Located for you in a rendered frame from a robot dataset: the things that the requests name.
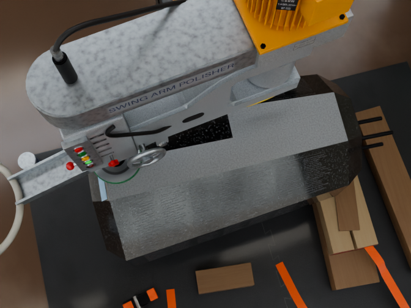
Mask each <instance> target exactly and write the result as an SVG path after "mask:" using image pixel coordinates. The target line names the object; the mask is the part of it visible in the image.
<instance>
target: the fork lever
mask: <svg viewBox="0 0 411 308"><path fill-rule="evenodd" d="M167 144H168V143H167V142H166V141H163V142H161V143H160V144H159V146H160V147H164V146H166V145H167ZM68 162H73V160H72V159H71V158H70V157H69V156H68V154H66V152H65V151H64V150H63V151H61V152H59V153H56V154H54V155H52V156H50V157H48V158H46V159H44V160H42V161H40V162H38V163H36V164H34V165H32V166H30V167H28V168H26V169H24V170H22V171H20V172H18V173H16V174H14V175H12V176H10V177H8V178H7V179H8V180H9V181H11V180H14V179H17V181H18V183H19V185H20V188H21V191H22V194H23V199H21V200H19V201H17V202H15V205H19V204H24V205H26V204H28V203H29V202H32V201H33V200H36V199H38V198H39V197H42V196H44V195H46V194H48V193H50V192H52V191H54V190H56V189H58V188H60V187H63V186H65V185H67V184H69V183H71V182H73V181H75V180H77V179H79V178H81V177H83V176H85V175H87V174H90V173H91V172H89V171H88V170H86V171H84V172H82V171H81V169H80V168H79V167H78V166H75V167H74V169H73V170H68V169H67V168H66V164H67V163H68ZM73 163H74V162H73Z"/></svg>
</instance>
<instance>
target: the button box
mask: <svg viewBox="0 0 411 308"><path fill-rule="evenodd" d="M61 145H62V148H63V150H64V151H65V152H66V154H68V156H69V157H70V158H71V159H72V160H73V162H74V163H75V164H76V165H77V166H78V167H79V168H80V169H81V171H82V172H84V171H86V170H89V169H92V168H94V167H97V166H99V165H102V164H103V161H102V159H101V157H100V156H99V154H98V153H97V151H96V150H95V149H94V147H93V145H92V144H91V142H90V140H89V139H88V138H87V136H83V137H81V138H78V139H75V140H73V141H70V142H64V141H62V142H61ZM81 146H83V147H84V149H83V150H82V151H87V153H86V155H90V156H91V157H90V158H89V160H93V162H91V163H89V164H92V163H95V164H96V165H95V166H94V167H92V168H86V166H87V165H89V164H83V163H84V161H81V160H80V158H81V157H79V156H77V155H76V154H77V153H76V152H73V149H75V148H77V147H81Z"/></svg>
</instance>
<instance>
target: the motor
mask: <svg viewBox="0 0 411 308"><path fill-rule="evenodd" d="M353 1H354V0H234V2H235V5H236V7H237V9H238V11H239V13H240V15H241V17H242V20H243V22H244V23H245V26H246V28H247V30H248V32H249V34H250V36H251V38H252V41H253V43H254V45H255V47H256V49H257V51H258V53H259V55H262V54H265V53H268V52H271V51H273V50H276V49H278V48H281V47H284V46H287V45H290V44H292V43H295V42H297V41H300V40H303V39H306V38H308V37H311V36H313V35H316V34H319V33H321V32H324V31H327V30H329V29H333V28H335V27H338V26H340V25H343V24H346V23H348V21H349V20H348V18H347V16H346V14H345V13H346V12H348V11H349V9H350V7H351V5H352V3H353Z"/></svg>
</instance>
